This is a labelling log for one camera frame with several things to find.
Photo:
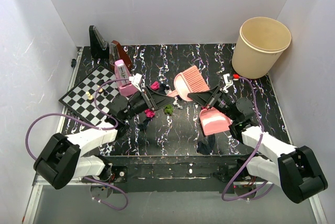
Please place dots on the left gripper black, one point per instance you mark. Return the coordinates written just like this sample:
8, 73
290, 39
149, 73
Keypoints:
157, 101

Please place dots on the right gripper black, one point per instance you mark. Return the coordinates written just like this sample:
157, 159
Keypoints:
205, 98

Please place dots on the pink hand brush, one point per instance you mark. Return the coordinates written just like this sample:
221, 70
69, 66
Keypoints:
188, 81

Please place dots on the pink plastic dustpan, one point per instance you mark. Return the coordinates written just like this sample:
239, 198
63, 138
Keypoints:
213, 121

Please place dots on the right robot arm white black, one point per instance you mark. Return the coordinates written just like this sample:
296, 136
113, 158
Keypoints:
295, 170

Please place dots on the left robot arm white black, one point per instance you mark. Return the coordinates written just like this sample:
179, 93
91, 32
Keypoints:
64, 157

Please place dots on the magenta paper scrap upper left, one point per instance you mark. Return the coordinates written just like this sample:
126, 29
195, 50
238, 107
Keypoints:
155, 86

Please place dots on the magenta paper scrap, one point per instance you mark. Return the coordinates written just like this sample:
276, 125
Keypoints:
149, 113
155, 86

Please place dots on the dark navy scrap centre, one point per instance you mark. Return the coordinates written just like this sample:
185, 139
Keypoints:
164, 89

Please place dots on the green paper scrap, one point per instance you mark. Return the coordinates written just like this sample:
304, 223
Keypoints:
168, 110

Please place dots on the magenta paper scrap lower left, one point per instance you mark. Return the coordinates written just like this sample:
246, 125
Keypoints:
149, 113

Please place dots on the pink metronome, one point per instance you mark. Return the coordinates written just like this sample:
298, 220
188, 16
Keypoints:
125, 87

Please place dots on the black paper scrap small left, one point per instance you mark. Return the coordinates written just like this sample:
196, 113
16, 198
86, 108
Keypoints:
143, 126

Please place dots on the black paper scrap front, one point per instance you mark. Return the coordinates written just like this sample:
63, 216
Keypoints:
206, 148

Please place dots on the brown metronome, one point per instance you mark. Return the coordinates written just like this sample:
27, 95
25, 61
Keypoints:
116, 52

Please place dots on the black white chessboard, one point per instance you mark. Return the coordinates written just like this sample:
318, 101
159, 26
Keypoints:
77, 100

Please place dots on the white chess pawn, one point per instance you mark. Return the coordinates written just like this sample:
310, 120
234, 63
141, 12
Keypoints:
89, 96

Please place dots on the beige plastic bucket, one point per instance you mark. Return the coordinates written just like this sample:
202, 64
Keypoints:
261, 42

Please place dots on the black metronome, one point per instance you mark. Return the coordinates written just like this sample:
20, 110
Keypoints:
98, 45

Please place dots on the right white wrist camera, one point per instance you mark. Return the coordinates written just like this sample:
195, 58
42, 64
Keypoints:
228, 81

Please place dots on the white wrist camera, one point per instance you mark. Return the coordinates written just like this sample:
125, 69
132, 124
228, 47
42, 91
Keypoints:
228, 81
136, 81

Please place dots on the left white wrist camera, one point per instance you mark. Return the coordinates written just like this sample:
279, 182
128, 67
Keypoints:
136, 81

